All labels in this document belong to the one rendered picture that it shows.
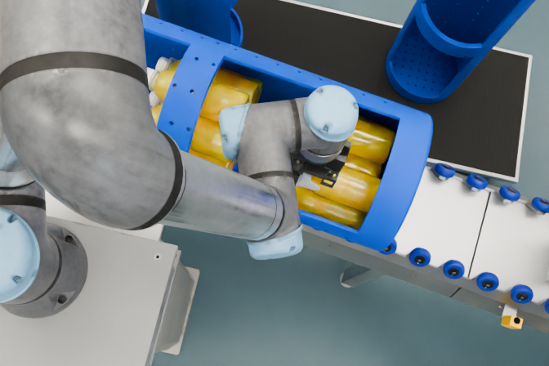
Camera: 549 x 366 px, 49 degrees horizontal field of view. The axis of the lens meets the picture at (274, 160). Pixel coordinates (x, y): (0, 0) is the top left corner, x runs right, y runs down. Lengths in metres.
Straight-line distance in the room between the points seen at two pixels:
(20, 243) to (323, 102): 0.43
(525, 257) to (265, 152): 0.79
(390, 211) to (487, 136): 1.32
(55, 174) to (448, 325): 2.00
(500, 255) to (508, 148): 1.00
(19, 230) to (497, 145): 1.86
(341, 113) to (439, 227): 0.62
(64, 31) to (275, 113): 0.42
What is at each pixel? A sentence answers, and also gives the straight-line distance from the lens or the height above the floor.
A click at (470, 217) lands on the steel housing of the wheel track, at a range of 1.42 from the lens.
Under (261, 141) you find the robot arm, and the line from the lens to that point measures 0.82.
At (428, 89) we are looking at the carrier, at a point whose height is 0.16.
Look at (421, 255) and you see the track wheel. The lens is 1.32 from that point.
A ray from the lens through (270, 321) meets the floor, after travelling 2.24.
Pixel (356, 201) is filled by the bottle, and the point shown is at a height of 1.13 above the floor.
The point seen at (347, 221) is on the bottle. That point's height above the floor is 1.09.
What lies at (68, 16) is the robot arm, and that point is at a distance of 0.49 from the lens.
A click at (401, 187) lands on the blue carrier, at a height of 1.22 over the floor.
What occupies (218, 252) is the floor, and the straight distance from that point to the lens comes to 2.25.
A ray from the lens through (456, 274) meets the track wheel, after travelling 1.35.
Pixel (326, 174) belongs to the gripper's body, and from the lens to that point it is 1.03.
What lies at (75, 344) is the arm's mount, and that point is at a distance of 1.04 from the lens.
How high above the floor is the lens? 2.23
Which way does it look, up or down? 74 degrees down
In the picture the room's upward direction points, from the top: 12 degrees clockwise
